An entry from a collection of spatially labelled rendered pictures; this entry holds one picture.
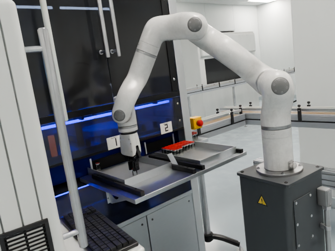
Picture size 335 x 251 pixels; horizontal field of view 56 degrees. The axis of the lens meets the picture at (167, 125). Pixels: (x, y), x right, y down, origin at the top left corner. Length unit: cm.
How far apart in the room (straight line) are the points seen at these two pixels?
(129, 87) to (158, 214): 84
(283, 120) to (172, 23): 58
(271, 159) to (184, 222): 83
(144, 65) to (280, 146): 64
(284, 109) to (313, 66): 159
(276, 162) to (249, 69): 39
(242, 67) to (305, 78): 165
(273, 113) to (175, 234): 100
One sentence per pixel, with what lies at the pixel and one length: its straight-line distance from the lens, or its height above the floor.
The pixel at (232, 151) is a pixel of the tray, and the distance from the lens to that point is 162.
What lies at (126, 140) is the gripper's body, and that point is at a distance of 137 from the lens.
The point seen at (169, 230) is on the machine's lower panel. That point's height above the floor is 42.
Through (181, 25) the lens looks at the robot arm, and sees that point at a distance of 124.
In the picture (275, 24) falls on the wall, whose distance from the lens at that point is 1064.
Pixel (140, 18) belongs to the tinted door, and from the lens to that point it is 175.
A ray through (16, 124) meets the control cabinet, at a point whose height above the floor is 126.
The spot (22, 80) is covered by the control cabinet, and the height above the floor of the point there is 136.
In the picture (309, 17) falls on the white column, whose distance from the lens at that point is 290.
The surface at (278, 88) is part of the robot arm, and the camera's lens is 125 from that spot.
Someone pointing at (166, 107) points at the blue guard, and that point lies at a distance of 178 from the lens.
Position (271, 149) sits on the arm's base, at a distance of 136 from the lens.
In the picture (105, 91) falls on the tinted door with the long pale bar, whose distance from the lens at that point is 158.
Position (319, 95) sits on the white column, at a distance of 289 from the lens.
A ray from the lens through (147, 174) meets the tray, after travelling 141.
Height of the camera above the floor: 134
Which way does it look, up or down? 10 degrees down
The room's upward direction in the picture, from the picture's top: 8 degrees counter-clockwise
